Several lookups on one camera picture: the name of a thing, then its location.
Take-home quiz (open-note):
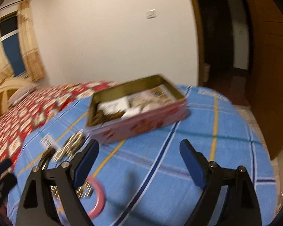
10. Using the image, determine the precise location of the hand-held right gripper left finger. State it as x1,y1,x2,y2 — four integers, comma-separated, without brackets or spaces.
15,139,100,226

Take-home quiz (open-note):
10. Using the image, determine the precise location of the striped pillow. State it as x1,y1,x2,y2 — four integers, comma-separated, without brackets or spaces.
7,82,39,106

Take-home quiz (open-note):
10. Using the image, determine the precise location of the white paper card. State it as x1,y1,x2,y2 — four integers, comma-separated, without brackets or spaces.
98,98,130,116

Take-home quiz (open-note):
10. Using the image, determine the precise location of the wooden door frame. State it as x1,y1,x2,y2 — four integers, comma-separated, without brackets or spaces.
185,0,204,86

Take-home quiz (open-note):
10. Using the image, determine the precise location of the red printed blanket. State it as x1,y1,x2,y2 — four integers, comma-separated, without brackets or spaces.
0,80,118,170

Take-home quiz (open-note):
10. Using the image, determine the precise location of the pink bangle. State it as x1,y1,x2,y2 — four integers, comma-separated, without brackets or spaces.
86,175,106,219

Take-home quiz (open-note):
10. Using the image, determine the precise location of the printed picture card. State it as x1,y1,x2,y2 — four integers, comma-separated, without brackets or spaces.
128,85,174,111

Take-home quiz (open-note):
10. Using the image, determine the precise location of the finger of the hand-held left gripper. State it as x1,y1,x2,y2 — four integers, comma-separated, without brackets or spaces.
0,158,13,177

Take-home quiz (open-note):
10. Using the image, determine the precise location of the cream headboard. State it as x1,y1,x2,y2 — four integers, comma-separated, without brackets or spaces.
0,78,32,113

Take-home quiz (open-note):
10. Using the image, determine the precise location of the brown bead strand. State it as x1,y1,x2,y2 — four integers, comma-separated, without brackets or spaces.
94,111,126,126

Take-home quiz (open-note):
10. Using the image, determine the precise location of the window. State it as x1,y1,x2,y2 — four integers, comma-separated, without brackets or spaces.
0,12,29,78

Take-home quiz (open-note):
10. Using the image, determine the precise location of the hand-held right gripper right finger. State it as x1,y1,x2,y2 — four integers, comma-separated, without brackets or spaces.
180,139,263,226

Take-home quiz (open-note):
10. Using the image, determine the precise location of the blue plaid blanket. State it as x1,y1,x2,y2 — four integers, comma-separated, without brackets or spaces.
7,85,277,226

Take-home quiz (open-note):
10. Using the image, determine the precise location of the wooden wardrobe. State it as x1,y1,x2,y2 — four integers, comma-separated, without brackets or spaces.
241,0,283,160

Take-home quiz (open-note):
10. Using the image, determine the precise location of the pink tin box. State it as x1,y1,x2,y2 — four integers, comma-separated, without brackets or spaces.
85,74,188,145

